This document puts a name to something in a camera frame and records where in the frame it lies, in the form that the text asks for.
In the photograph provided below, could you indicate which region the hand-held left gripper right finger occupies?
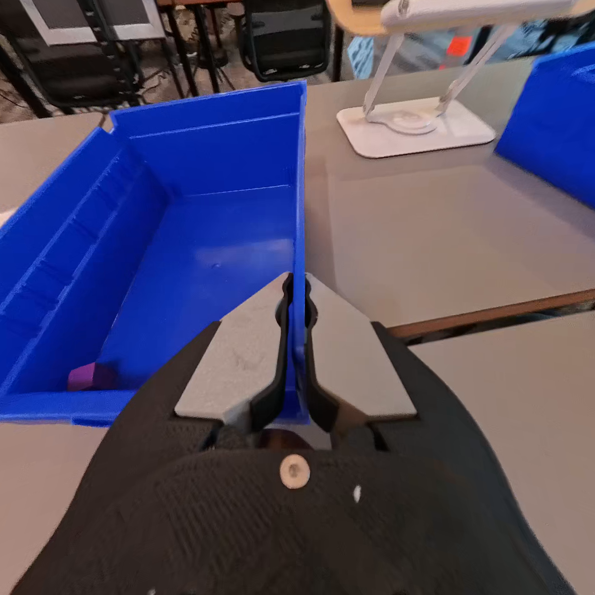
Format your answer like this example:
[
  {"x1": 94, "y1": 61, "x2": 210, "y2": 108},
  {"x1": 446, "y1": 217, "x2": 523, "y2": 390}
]
[{"x1": 303, "y1": 273, "x2": 418, "y2": 435}]

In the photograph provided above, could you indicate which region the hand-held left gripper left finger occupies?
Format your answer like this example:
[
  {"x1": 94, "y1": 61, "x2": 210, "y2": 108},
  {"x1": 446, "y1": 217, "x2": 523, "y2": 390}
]
[{"x1": 173, "y1": 272, "x2": 294, "y2": 433}]

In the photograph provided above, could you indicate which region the blue plastic bin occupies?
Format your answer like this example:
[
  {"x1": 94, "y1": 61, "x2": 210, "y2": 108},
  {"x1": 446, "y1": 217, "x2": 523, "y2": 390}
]
[
  {"x1": 494, "y1": 42, "x2": 595, "y2": 210},
  {"x1": 0, "y1": 80, "x2": 311, "y2": 426}
]

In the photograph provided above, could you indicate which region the purple cube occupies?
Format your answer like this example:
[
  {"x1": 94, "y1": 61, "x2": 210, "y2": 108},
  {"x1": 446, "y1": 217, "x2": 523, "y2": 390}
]
[{"x1": 67, "y1": 363, "x2": 117, "y2": 391}]

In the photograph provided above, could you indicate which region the wooden document stand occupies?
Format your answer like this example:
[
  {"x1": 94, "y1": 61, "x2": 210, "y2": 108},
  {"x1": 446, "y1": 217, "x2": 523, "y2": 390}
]
[{"x1": 325, "y1": 0, "x2": 595, "y2": 160}]

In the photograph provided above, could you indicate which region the laminated picture sheet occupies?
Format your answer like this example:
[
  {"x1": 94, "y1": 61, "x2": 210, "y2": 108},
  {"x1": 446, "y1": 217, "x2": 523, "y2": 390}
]
[{"x1": 348, "y1": 36, "x2": 386, "y2": 80}]

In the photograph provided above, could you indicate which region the black office chair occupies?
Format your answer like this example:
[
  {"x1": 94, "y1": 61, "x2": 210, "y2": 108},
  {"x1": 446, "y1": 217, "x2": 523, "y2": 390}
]
[
  {"x1": 14, "y1": 37, "x2": 140, "y2": 110},
  {"x1": 242, "y1": 0, "x2": 332, "y2": 82}
]

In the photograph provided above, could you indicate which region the grey partition panel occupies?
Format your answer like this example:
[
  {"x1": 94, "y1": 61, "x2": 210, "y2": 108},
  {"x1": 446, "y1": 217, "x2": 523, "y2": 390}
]
[{"x1": 19, "y1": 0, "x2": 165, "y2": 45}]

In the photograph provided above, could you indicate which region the black support post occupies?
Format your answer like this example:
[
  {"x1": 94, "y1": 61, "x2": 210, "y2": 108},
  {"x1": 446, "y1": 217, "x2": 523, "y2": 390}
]
[{"x1": 90, "y1": 0, "x2": 140, "y2": 105}]

